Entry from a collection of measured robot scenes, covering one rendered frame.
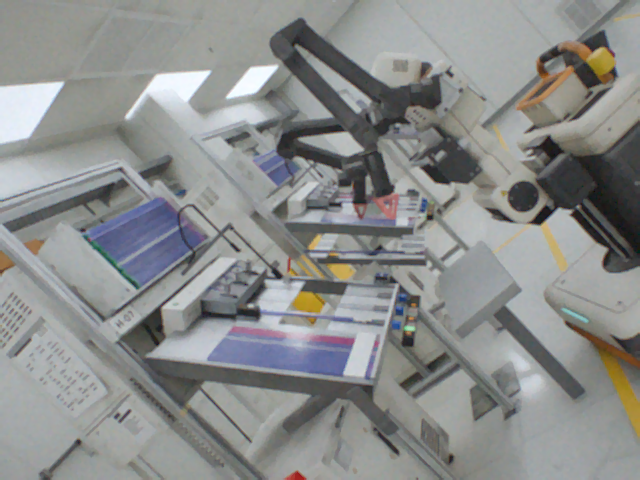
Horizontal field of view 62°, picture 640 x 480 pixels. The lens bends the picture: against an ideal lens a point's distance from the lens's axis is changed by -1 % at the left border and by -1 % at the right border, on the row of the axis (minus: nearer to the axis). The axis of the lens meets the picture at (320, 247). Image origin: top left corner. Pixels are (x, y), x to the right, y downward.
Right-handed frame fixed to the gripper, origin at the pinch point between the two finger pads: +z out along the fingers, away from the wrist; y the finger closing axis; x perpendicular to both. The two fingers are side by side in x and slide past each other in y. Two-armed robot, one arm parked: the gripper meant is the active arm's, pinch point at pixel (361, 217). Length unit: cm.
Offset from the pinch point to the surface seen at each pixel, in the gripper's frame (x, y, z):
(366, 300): 7, 48, 21
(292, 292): -22, 46, 19
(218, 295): -44, 65, 12
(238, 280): -41, 54, 11
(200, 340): -43, 87, 19
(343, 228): -16.0, -42.6, 16.6
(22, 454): -169, 47, 106
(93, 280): -76, 90, -3
